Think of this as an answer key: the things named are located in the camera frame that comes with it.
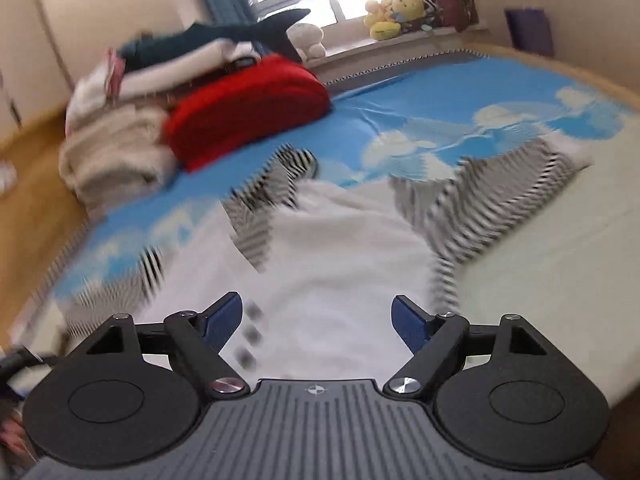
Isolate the white black striped sweater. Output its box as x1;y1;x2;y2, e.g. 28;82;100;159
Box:
65;133;588;382

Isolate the white folded clothes pile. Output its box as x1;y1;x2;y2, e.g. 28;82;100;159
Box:
65;39;260;136

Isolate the blue cloud pattern bedsheet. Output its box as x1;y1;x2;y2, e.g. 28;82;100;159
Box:
1;50;639;341

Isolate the beige folded blanket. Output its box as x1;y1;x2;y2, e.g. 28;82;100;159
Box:
58;105;179;214

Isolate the red folded cloth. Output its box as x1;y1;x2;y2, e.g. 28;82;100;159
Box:
163;54;332;172

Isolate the purple box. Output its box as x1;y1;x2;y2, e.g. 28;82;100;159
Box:
504;8;554;58

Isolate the dark blue shark plush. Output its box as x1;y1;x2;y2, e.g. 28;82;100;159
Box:
116;9;310;73

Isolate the yellow plush toy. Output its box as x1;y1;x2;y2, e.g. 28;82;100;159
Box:
363;0;433;41

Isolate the white round plush toy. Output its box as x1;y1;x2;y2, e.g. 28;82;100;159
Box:
286;23;326;62

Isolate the wooden bed frame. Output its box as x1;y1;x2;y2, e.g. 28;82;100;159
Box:
464;41;640;110

